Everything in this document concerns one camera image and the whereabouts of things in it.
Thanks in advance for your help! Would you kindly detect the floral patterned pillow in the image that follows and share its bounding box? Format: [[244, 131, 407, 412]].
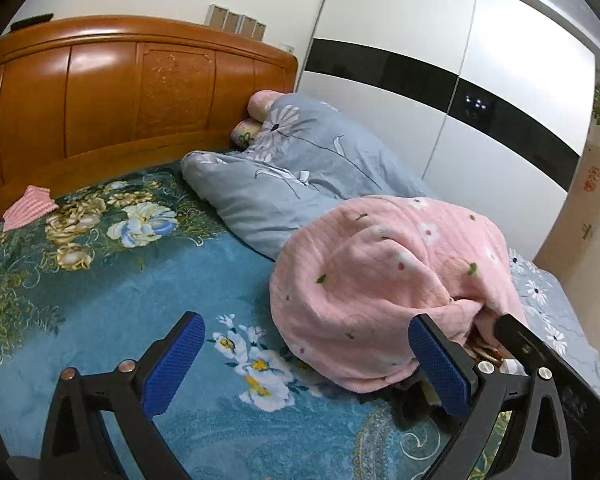
[[230, 119, 264, 151]]

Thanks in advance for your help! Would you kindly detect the grey floral quilt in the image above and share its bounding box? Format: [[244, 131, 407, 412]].
[[181, 92, 600, 397]]

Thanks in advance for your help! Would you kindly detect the blue floral bed blanket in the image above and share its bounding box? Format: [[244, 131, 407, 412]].
[[0, 160, 516, 480]]

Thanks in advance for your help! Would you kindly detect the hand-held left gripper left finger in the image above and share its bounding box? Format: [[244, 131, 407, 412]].
[[40, 311, 206, 480]]

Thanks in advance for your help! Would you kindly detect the wooden headboard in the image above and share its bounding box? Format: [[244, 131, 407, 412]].
[[0, 15, 299, 223]]

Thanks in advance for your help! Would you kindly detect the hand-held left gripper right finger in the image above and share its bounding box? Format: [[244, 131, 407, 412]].
[[408, 313, 574, 480]]

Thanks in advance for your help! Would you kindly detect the cream patterned cloth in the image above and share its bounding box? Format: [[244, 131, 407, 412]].
[[466, 329, 527, 376]]

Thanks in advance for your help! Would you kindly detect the pink pillow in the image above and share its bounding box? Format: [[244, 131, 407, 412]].
[[247, 90, 282, 123]]

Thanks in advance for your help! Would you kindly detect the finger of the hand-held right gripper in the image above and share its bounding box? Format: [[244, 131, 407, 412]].
[[493, 313, 561, 378]]

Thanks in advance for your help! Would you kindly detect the pink fleece floral garment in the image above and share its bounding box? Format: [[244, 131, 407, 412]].
[[269, 195, 528, 393]]

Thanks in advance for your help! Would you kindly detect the black remote control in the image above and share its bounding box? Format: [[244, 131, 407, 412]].
[[10, 13, 55, 31]]

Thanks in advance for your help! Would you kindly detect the white wardrobe with black stripe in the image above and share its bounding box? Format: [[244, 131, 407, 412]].
[[297, 0, 598, 262]]

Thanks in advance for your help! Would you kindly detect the pink knitted cloth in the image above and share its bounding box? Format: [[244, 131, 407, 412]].
[[2, 185, 57, 233]]

